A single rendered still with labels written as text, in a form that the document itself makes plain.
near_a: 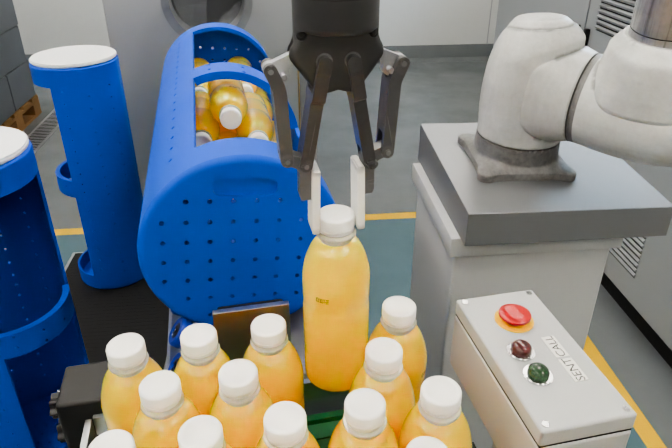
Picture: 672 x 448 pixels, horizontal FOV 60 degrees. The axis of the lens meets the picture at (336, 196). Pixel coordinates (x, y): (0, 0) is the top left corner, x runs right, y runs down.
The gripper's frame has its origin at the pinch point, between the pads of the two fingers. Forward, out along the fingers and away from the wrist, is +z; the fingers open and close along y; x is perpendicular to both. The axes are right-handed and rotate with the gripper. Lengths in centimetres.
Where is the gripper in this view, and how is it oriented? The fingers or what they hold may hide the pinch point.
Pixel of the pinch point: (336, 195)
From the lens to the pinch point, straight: 58.5
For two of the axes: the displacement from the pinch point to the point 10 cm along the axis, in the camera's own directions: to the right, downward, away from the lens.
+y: -9.8, 1.0, -1.9
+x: 2.2, 4.6, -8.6
